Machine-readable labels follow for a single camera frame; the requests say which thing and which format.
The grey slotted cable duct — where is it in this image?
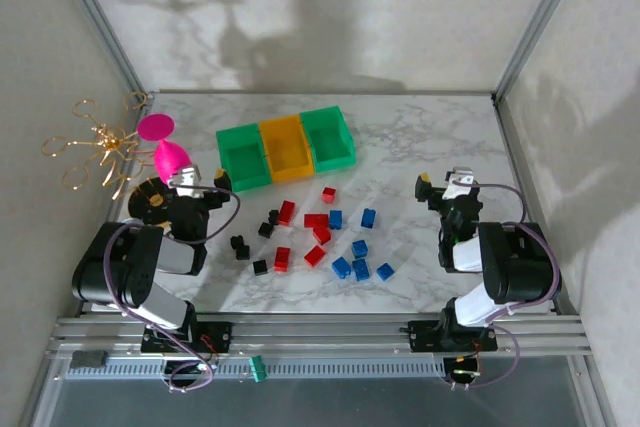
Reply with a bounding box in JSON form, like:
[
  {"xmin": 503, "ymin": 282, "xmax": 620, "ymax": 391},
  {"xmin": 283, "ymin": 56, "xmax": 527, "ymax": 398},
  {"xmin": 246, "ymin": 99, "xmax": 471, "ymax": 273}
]
[{"xmin": 64, "ymin": 356, "xmax": 449, "ymax": 381}]

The green plastic bin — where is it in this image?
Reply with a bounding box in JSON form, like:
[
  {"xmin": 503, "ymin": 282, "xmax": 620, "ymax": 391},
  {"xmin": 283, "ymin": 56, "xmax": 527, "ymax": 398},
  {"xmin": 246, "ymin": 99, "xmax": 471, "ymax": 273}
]
[
  {"xmin": 299, "ymin": 105, "xmax": 358, "ymax": 174},
  {"xmin": 215, "ymin": 124, "xmax": 273, "ymax": 194}
]

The aluminium frame post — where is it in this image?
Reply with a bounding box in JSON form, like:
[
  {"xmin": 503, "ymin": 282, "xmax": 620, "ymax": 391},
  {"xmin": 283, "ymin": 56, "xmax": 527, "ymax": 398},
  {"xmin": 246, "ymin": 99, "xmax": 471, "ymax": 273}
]
[
  {"xmin": 491, "ymin": 0, "xmax": 594, "ymax": 104},
  {"xmin": 47, "ymin": 0, "xmax": 151, "ymax": 103}
]

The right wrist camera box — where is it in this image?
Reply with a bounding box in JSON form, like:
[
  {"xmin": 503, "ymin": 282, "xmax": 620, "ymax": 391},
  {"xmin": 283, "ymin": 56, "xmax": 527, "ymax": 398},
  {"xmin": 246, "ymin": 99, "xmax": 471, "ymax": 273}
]
[{"xmin": 446, "ymin": 165, "xmax": 476, "ymax": 201}]

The aluminium side rail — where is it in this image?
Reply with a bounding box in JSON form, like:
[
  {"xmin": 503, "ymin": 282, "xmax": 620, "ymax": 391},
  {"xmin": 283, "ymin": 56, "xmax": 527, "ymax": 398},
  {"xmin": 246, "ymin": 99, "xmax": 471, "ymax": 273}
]
[
  {"xmin": 74, "ymin": 94, "xmax": 156, "ymax": 318},
  {"xmin": 492, "ymin": 94, "xmax": 584, "ymax": 318}
]

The grey foam block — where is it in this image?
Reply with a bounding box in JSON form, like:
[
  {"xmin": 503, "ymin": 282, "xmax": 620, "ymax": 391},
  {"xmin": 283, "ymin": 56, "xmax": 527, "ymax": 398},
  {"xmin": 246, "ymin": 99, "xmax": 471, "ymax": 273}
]
[{"xmin": 71, "ymin": 349, "xmax": 108, "ymax": 369}]

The yellow plastic bin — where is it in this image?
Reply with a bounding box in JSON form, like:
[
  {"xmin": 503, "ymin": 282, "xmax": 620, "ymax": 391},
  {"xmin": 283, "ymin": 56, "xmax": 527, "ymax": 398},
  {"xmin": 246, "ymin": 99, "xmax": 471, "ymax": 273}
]
[{"xmin": 257, "ymin": 114, "xmax": 317, "ymax": 185}]

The aluminium mounting rail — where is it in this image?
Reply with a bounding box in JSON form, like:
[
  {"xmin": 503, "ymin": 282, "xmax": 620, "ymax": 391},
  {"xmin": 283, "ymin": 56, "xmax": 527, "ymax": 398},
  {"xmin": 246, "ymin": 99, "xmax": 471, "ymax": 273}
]
[{"xmin": 45, "ymin": 314, "xmax": 594, "ymax": 359}]

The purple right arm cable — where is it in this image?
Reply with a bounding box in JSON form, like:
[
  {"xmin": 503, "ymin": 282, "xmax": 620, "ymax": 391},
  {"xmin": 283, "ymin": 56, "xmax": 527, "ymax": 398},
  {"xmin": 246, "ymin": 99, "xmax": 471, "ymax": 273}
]
[{"xmin": 447, "ymin": 182, "xmax": 562, "ymax": 391}]

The black and gold round base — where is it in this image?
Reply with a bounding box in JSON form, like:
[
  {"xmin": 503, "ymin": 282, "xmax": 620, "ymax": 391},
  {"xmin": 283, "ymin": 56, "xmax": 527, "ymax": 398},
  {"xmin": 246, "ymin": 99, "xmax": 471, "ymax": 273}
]
[{"xmin": 124, "ymin": 175, "xmax": 174, "ymax": 228}]

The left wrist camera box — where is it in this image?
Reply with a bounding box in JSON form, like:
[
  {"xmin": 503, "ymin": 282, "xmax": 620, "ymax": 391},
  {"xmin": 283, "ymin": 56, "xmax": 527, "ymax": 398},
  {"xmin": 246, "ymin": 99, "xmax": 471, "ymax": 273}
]
[{"xmin": 167, "ymin": 165, "xmax": 204, "ymax": 197}]

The aluminium frame leg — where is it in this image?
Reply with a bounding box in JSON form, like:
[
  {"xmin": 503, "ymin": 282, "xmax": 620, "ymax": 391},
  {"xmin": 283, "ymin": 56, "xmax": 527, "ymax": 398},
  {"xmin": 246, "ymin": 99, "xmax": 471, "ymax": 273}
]
[
  {"xmin": 567, "ymin": 355, "xmax": 619, "ymax": 427},
  {"xmin": 17, "ymin": 356, "xmax": 66, "ymax": 427}
]

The gold wire glass holder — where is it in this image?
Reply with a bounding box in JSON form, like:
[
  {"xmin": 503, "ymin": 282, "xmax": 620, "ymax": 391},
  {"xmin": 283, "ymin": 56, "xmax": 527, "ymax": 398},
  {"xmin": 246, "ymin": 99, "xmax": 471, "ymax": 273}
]
[{"xmin": 41, "ymin": 91, "xmax": 161, "ymax": 201}]

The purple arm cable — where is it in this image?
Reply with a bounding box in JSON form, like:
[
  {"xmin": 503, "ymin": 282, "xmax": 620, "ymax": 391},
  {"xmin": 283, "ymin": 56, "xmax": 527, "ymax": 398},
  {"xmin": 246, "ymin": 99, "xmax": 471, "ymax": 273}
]
[
  {"xmin": 103, "ymin": 185, "xmax": 242, "ymax": 393},
  {"xmin": 447, "ymin": 182, "xmax": 562, "ymax": 391}
]

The green terminal connector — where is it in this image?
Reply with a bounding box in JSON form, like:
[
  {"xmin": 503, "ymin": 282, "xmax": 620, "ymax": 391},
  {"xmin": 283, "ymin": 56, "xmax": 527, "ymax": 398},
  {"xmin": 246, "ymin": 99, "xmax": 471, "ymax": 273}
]
[{"xmin": 248, "ymin": 355, "xmax": 269, "ymax": 383}]

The pink plastic goblet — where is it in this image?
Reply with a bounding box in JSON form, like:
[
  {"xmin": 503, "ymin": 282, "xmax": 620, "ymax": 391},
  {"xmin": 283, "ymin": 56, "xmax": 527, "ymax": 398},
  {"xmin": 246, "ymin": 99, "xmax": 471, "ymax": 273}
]
[{"xmin": 137, "ymin": 112, "xmax": 194, "ymax": 186}]

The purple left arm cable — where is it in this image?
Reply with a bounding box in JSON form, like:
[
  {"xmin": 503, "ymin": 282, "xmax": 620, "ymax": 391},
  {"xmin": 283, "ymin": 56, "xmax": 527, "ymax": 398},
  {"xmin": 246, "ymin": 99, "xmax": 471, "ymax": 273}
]
[{"xmin": 103, "ymin": 185, "xmax": 242, "ymax": 393}]

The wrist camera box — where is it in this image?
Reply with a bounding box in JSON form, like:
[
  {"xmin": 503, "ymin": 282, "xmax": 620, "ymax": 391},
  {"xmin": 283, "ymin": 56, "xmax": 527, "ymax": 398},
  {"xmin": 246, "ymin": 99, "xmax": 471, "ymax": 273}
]
[
  {"xmin": 167, "ymin": 165, "xmax": 204, "ymax": 197},
  {"xmin": 446, "ymin": 165, "xmax": 476, "ymax": 201}
]

